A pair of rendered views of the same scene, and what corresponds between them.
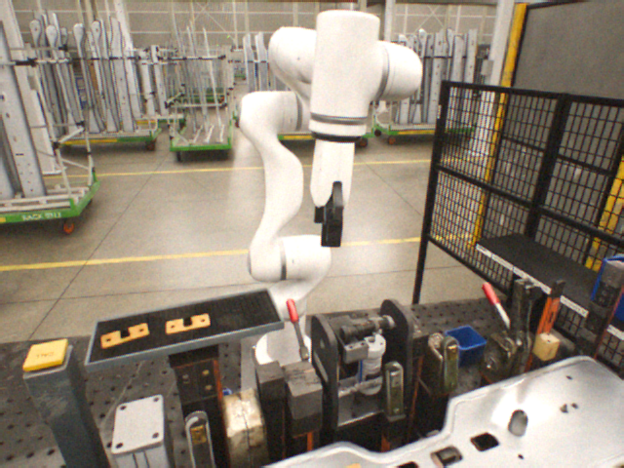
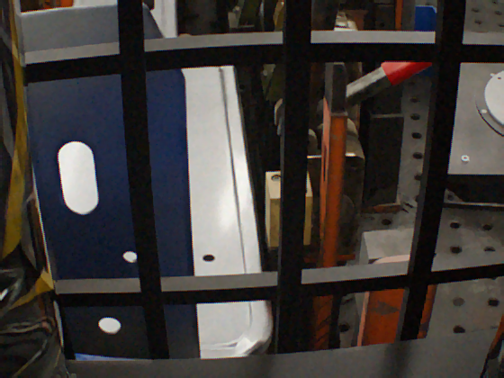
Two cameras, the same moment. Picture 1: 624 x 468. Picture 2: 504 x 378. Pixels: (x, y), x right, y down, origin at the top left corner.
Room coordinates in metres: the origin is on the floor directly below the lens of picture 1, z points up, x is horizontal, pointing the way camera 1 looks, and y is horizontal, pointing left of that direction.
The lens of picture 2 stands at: (0.82, -1.16, 1.56)
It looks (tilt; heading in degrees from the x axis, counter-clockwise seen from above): 39 degrees down; 105
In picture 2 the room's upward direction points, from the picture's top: straight up
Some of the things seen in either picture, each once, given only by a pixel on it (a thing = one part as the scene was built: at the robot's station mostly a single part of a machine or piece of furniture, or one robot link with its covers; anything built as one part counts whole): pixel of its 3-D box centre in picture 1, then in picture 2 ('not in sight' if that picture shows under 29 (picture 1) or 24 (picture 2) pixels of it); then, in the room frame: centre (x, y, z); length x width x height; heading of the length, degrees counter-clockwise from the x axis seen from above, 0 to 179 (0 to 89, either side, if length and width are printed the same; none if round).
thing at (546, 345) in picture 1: (528, 394); (283, 337); (0.69, -0.55, 0.88); 0.04 x 0.04 x 0.36; 20
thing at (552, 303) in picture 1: (532, 364); (322, 301); (0.73, -0.56, 0.95); 0.03 x 0.01 x 0.50; 110
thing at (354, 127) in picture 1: (336, 124); not in sight; (0.58, -0.04, 1.57); 0.09 x 0.08 x 0.03; 6
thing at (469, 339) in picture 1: (463, 347); not in sight; (1.02, -0.53, 0.74); 0.11 x 0.10 x 0.09; 110
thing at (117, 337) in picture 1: (125, 333); not in sight; (0.59, 0.36, 1.17); 0.08 x 0.04 x 0.01; 119
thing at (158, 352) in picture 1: (189, 324); not in sight; (0.63, 0.25, 1.16); 0.37 x 0.14 x 0.02; 110
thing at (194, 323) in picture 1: (187, 322); not in sight; (0.62, 0.25, 1.17); 0.08 x 0.04 x 0.01; 109
